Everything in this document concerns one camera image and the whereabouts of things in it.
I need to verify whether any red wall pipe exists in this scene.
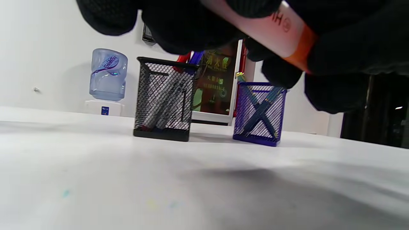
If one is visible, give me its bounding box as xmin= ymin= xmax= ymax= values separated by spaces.
xmin=240 ymin=39 xmax=247 ymax=66

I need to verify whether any blue dispenser water bottle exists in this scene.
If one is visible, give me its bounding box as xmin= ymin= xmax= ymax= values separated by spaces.
xmin=89 ymin=49 xmax=128 ymax=102

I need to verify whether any orange highlighter pen cap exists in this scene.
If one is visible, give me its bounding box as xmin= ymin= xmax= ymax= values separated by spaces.
xmin=282 ymin=23 xmax=319 ymax=74

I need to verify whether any person's right hand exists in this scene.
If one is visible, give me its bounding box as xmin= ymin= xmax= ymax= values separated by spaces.
xmin=244 ymin=0 xmax=409 ymax=114

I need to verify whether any person's left hand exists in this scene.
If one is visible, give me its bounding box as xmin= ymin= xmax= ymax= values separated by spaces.
xmin=76 ymin=0 xmax=282 ymax=55

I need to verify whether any dark glass door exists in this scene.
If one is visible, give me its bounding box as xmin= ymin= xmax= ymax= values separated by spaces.
xmin=340 ymin=73 xmax=409 ymax=149

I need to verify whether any orange highlighter pen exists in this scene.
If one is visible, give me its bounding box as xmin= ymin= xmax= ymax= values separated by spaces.
xmin=201 ymin=0 xmax=304 ymax=61

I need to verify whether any black mesh pen holder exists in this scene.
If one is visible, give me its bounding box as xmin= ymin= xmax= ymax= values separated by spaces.
xmin=133 ymin=57 xmax=201 ymax=142

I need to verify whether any white water dispenser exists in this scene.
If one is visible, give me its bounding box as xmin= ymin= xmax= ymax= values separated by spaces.
xmin=85 ymin=100 xmax=124 ymax=116

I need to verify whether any blue mesh pen holder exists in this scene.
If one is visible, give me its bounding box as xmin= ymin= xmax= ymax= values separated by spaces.
xmin=233 ymin=81 xmax=287 ymax=147

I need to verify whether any white red marker pen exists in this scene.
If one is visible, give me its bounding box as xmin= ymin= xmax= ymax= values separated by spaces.
xmin=141 ymin=53 xmax=193 ymax=131

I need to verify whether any white blue marker pen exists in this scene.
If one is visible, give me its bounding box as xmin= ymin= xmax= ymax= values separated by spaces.
xmin=153 ymin=50 xmax=205 ymax=130

